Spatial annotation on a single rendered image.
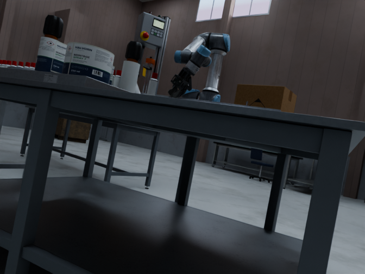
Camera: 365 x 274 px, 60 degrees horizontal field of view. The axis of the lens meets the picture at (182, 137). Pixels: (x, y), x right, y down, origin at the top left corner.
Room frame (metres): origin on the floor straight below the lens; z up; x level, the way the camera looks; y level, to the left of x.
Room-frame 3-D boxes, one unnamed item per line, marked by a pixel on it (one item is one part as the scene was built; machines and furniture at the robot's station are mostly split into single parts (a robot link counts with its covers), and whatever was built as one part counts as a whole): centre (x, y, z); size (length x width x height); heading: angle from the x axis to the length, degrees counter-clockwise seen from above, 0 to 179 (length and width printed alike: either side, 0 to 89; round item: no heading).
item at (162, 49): (2.11, 0.25, 1.16); 0.04 x 0.04 x 0.67; 63
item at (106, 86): (1.61, 0.59, 0.86); 0.80 x 0.67 x 0.05; 63
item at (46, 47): (1.50, 0.71, 1.04); 0.09 x 0.09 x 0.29
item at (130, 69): (1.67, 0.34, 1.03); 0.09 x 0.09 x 0.30
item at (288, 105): (1.95, -0.47, 0.99); 0.30 x 0.24 x 0.27; 54
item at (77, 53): (1.36, 0.46, 0.95); 0.20 x 0.20 x 0.14
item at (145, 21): (2.08, 0.34, 1.38); 0.17 x 0.10 x 0.19; 118
